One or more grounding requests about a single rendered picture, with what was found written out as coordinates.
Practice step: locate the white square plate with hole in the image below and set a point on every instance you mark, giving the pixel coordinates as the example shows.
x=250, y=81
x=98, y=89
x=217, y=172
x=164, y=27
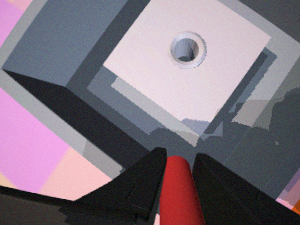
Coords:
x=221, y=44

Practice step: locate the red peg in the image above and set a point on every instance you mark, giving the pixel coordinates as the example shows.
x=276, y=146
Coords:
x=178, y=203

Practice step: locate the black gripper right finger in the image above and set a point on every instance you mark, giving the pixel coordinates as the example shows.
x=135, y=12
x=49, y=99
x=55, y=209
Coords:
x=227, y=199

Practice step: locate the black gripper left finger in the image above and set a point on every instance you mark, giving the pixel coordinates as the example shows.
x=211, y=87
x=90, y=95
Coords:
x=131, y=198

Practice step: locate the grey open box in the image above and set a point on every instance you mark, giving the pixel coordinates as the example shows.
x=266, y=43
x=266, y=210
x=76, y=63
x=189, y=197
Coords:
x=51, y=63

